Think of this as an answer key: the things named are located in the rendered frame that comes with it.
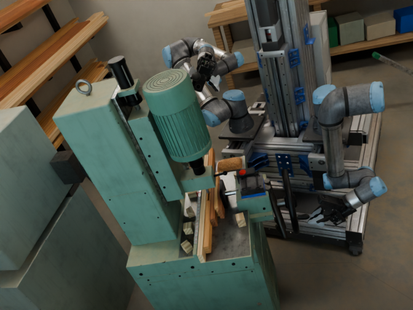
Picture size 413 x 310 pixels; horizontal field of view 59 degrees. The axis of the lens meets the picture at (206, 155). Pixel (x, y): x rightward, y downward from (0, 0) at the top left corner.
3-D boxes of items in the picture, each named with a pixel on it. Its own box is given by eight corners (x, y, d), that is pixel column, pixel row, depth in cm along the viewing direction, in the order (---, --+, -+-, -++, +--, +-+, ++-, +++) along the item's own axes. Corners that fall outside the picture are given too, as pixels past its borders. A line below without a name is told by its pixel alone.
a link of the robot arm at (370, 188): (386, 184, 153) (390, 194, 146) (363, 197, 158) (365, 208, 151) (375, 170, 152) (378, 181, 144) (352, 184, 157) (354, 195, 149)
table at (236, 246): (279, 262, 135) (277, 253, 131) (201, 273, 141) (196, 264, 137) (265, 160, 182) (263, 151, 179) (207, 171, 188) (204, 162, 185)
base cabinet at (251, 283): (285, 342, 194) (260, 263, 152) (182, 351, 205) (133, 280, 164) (276, 269, 229) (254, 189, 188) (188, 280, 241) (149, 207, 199)
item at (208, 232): (211, 253, 140) (208, 246, 137) (206, 253, 140) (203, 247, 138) (214, 153, 189) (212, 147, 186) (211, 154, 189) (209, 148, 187)
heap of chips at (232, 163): (242, 168, 173) (241, 163, 172) (217, 173, 176) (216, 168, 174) (241, 157, 180) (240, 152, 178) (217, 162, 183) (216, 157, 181)
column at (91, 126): (177, 240, 163) (107, 104, 121) (131, 247, 167) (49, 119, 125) (182, 204, 180) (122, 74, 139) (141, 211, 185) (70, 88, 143)
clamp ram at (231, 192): (241, 205, 154) (236, 190, 148) (224, 208, 155) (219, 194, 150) (240, 190, 161) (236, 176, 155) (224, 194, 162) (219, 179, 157)
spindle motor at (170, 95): (211, 158, 136) (186, 85, 118) (168, 167, 140) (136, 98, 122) (212, 131, 150) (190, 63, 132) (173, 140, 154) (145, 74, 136)
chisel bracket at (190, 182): (216, 190, 154) (211, 175, 149) (185, 195, 156) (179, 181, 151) (217, 178, 159) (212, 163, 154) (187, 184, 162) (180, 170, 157)
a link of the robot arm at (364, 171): (346, 165, 165) (350, 178, 156) (373, 163, 162) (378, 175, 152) (348, 181, 168) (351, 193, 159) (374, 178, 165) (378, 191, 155)
